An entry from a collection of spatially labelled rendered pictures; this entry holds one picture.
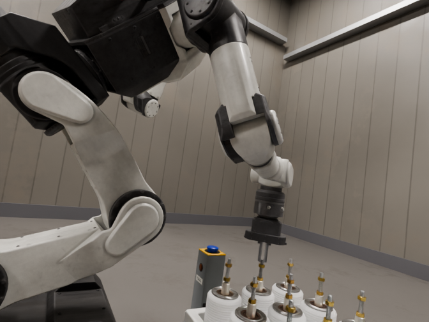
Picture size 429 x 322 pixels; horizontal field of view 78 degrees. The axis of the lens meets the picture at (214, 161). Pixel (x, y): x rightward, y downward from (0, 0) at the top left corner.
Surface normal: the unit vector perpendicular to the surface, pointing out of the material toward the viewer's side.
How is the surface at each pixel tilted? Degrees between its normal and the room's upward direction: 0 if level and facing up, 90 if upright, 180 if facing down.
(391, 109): 90
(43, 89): 90
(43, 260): 90
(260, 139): 122
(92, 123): 90
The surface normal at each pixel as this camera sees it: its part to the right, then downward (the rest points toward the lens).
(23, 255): 0.51, 0.01
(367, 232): -0.85, -0.15
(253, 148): -0.15, 0.45
